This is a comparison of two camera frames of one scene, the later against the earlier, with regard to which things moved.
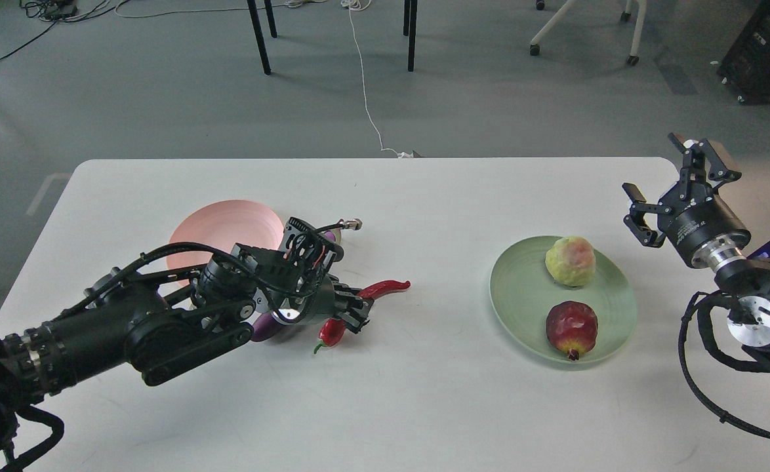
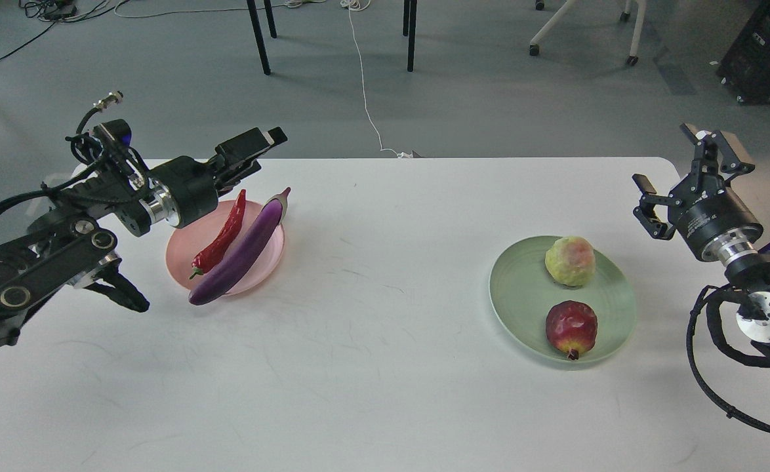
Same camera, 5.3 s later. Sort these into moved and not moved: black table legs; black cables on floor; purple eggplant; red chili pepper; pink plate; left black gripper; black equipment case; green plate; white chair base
Moved: red chili pepper; purple eggplant; left black gripper
Not moved: white chair base; black table legs; black cables on floor; pink plate; green plate; black equipment case
